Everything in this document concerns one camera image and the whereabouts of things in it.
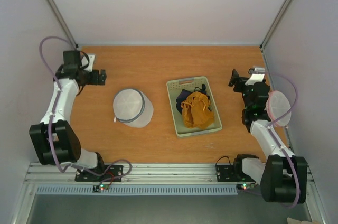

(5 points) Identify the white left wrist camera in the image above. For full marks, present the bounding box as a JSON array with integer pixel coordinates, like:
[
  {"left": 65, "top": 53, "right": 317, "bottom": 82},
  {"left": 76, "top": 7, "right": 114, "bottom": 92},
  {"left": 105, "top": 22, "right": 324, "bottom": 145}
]
[{"left": 81, "top": 53, "right": 96, "bottom": 72}]

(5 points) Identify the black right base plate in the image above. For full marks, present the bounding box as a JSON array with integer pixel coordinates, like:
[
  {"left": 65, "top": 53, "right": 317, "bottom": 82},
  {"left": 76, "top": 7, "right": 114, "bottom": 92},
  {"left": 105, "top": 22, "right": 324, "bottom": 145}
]
[{"left": 215, "top": 154, "right": 256, "bottom": 183}]

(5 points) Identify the white mesh laundry bag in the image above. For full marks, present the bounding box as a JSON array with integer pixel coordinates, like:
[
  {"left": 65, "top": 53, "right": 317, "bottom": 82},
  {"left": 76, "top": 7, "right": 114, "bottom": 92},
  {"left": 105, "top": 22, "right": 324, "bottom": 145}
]
[{"left": 112, "top": 88, "right": 154, "bottom": 128}]

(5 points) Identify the green plastic basket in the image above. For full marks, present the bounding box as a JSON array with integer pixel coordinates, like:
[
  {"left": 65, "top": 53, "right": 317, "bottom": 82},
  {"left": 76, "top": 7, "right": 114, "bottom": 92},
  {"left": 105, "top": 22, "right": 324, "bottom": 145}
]
[{"left": 166, "top": 76, "right": 222, "bottom": 138}]

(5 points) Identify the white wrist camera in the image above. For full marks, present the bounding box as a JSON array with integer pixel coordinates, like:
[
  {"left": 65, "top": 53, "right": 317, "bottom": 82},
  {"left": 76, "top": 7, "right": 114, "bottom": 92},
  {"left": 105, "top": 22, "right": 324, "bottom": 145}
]
[
  {"left": 245, "top": 67, "right": 266, "bottom": 86},
  {"left": 81, "top": 53, "right": 96, "bottom": 72}
]

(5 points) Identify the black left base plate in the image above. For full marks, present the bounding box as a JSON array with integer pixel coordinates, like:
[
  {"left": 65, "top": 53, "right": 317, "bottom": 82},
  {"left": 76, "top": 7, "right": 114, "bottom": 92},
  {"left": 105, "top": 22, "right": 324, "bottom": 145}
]
[{"left": 74, "top": 164, "right": 124, "bottom": 182}]

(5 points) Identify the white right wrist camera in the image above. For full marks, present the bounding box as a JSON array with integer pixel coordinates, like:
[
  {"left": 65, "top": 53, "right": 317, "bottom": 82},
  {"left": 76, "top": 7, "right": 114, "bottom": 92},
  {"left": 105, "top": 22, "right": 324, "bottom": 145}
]
[{"left": 245, "top": 67, "right": 266, "bottom": 86}]

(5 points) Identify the mustard orange bra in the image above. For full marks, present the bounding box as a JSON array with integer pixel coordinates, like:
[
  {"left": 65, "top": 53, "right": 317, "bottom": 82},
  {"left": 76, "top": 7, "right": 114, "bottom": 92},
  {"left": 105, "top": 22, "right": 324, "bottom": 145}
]
[{"left": 181, "top": 91, "right": 215, "bottom": 130}]

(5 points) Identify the aluminium front rail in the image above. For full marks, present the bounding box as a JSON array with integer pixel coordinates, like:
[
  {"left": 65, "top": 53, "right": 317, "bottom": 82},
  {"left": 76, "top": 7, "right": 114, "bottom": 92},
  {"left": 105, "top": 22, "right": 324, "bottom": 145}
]
[{"left": 24, "top": 162, "right": 314, "bottom": 184}]

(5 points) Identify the grey slotted cable duct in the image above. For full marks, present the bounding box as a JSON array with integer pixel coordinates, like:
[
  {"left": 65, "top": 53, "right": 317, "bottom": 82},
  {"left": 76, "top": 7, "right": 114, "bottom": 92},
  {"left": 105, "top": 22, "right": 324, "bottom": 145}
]
[{"left": 36, "top": 184, "right": 238, "bottom": 196}]

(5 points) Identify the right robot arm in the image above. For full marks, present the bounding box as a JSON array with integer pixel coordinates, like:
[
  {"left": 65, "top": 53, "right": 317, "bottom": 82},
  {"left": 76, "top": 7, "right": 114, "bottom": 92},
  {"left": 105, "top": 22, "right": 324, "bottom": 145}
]
[{"left": 228, "top": 67, "right": 308, "bottom": 207}]

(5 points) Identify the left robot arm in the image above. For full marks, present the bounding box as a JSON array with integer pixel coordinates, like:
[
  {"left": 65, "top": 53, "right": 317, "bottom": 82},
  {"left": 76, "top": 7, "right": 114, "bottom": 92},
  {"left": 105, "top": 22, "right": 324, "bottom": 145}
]
[{"left": 29, "top": 50, "right": 107, "bottom": 181}]

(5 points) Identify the pink-rimmed mesh laundry bag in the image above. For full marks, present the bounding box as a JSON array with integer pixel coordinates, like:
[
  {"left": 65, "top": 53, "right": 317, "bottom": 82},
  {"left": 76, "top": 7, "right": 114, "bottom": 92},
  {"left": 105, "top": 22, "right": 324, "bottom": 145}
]
[{"left": 266, "top": 90, "right": 291, "bottom": 127}]

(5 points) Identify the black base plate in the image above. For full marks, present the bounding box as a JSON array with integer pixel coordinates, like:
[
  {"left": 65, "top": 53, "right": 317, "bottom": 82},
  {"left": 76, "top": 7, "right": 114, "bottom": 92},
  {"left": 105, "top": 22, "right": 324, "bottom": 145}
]
[
  {"left": 74, "top": 164, "right": 124, "bottom": 182},
  {"left": 215, "top": 154, "right": 256, "bottom": 183}
]

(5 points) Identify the navy blue bra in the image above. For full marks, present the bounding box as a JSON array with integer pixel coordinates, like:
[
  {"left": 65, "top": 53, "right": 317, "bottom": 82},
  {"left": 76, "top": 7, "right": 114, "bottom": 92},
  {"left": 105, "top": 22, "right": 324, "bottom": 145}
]
[{"left": 176, "top": 84, "right": 210, "bottom": 114}]

